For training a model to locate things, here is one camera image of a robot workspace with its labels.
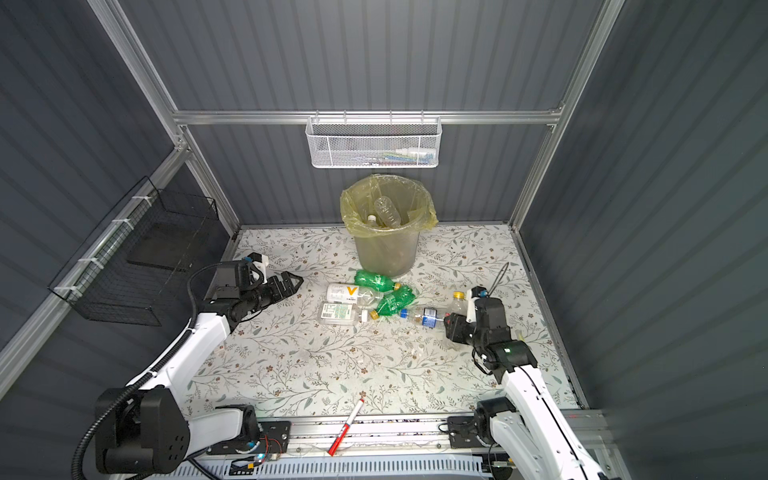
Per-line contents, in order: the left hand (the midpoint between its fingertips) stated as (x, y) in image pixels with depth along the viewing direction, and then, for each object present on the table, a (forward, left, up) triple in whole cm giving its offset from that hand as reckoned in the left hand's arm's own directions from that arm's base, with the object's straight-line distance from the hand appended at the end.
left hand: (290, 284), depth 85 cm
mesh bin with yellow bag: (+12, -27, 0) cm, 30 cm away
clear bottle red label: (-10, -47, +1) cm, 48 cm away
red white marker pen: (-34, -16, -15) cm, 41 cm away
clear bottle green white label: (-4, -13, -12) cm, 18 cm away
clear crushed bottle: (+30, -30, -2) cm, 42 cm away
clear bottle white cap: (+28, -24, -2) cm, 37 cm away
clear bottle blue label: (-8, -40, -9) cm, 42 cm away
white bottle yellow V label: (+2, -17, -9) cm, 19 cm away
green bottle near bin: (+7, -24, -11) cm, 27 cm away
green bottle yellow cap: (-2, -29, -11) cm, 31 cm away
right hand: (-13, -46, -3) cm, 48 cm away
